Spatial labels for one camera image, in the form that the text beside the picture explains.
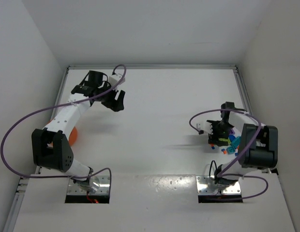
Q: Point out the metal base plate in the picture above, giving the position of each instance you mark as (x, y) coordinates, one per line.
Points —
(206, 187)
(96, 186)

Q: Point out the orange divided container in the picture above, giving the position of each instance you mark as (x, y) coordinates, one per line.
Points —
(72, 137)

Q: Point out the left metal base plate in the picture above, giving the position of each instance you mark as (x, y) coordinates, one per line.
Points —
(96, 186)

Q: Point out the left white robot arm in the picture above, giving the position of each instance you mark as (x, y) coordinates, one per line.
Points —
(50, 146)

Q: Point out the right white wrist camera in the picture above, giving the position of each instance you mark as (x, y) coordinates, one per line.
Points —
(204, 127)

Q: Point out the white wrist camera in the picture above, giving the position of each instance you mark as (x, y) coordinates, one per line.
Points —
(113, 79)
(204, 127)

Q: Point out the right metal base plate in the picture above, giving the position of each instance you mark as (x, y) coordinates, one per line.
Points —
(206, 187)

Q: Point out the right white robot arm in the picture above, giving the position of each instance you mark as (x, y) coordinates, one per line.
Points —
(257, 144)

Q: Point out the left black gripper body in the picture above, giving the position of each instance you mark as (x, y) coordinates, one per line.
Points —
(111, 101)

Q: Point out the blue round lego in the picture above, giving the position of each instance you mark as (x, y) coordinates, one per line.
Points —
(231, 137)

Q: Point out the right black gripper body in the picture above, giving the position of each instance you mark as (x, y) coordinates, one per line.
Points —
(215, 135)

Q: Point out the purple lego brick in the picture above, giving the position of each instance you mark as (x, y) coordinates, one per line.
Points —
(232, 132)

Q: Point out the small teal lego brick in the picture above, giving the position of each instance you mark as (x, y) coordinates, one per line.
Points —
(230, 150)

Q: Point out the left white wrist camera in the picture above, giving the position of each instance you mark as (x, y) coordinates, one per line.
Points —
(113, 79)

